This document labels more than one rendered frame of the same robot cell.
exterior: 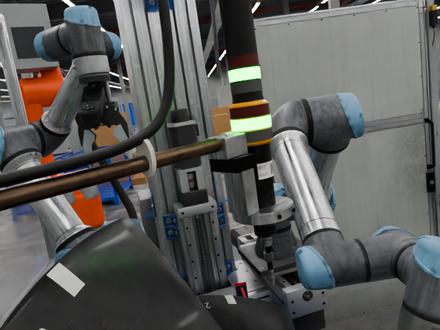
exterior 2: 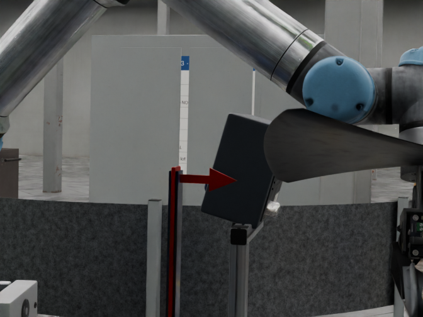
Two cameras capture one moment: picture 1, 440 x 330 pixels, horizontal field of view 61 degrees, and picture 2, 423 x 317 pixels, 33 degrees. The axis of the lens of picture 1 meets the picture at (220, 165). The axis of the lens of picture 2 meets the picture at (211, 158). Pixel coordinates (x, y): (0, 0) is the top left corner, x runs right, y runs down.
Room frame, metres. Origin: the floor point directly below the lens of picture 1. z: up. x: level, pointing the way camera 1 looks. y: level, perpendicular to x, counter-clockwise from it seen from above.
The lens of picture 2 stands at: (0.51, 0.69, 1.24)
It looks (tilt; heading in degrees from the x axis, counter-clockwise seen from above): 3 degrees down; 287
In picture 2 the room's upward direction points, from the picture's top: 1 degrees clockwise
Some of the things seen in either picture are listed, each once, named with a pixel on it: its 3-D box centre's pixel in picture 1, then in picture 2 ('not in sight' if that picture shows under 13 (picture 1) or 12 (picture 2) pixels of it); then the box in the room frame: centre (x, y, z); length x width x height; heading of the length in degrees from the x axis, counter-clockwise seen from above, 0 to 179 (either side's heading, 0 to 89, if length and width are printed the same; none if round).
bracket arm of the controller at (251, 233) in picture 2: not in sight; (248, 227); (0.83, -0.63, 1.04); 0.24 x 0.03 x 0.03; 96
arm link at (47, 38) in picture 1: (64, 43); not in sight; (0.98, 0.34, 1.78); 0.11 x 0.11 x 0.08; 57
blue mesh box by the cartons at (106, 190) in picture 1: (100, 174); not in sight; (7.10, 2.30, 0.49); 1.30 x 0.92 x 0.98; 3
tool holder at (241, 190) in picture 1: (251, 175); not in sight; (0.40, -0.03, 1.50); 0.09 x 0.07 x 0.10; 131
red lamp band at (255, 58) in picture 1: (243, 62); not in sight; (0.41, -0.04, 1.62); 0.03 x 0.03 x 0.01
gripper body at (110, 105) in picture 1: (99, 103); not in sight; (0.92, 0.26, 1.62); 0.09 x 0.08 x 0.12; 6
